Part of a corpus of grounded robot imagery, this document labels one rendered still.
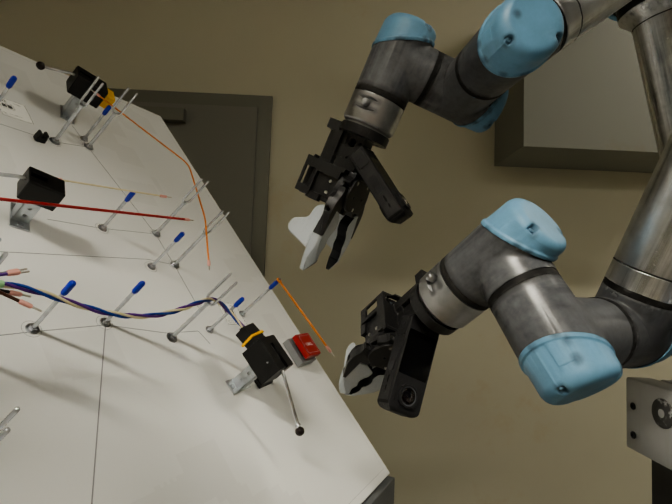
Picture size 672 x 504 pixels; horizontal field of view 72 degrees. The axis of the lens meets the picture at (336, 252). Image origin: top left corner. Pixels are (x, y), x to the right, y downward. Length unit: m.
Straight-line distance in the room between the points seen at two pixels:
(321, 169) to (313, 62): 1.99
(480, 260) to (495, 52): 0.22
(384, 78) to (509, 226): 0.28
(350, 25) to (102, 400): 2.37
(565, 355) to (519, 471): 2.28
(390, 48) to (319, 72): 1.94
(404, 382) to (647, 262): 0.28
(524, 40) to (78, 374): 0.60
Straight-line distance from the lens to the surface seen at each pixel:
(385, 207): 0.62
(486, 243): 0.49
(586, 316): 0.48
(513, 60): 0.55
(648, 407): 0.71
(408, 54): 0.66
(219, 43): 2.71
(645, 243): 0.55
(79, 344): 0.64
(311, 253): 0.62
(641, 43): 0.91
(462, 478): 2.63
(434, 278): 0.53
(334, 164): 0.66
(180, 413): 0.67
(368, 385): 0.66
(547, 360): 0.45
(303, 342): 0.92
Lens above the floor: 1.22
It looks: 4 degrees up
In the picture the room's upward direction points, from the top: 2 degrees clockwise
